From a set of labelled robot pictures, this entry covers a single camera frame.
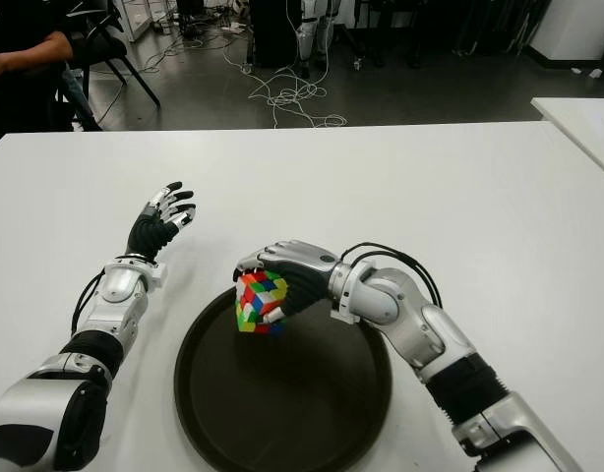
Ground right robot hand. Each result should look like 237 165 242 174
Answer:
232 239 342 324

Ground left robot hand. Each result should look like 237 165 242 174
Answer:
126 181 197 265

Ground multicoloured Rubik's cube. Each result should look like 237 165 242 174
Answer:
234 268 289 338

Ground dark round plate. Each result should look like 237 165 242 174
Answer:
173 284 394 472

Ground seated person in black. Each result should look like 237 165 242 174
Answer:
0 0 104 148

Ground black folding chair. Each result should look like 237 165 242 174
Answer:
60 0 161 132

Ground white display cabinet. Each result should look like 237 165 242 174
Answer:
112 0 178 43

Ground black cabinet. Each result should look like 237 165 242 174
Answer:
250 0 298 69

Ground white humanoid robot legs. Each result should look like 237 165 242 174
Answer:
294 0 340 75

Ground dark equipment rack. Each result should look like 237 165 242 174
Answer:
340 0 534 69

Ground white side table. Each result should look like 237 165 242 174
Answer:
530 96 604 181

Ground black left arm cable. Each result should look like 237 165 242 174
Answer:
70 272 106 335

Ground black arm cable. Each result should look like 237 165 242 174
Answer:
70 272 106 335
339 242 441 309

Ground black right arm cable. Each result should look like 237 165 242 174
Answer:
339 242 441 309

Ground white cable tangle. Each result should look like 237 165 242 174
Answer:
222 0 348 130

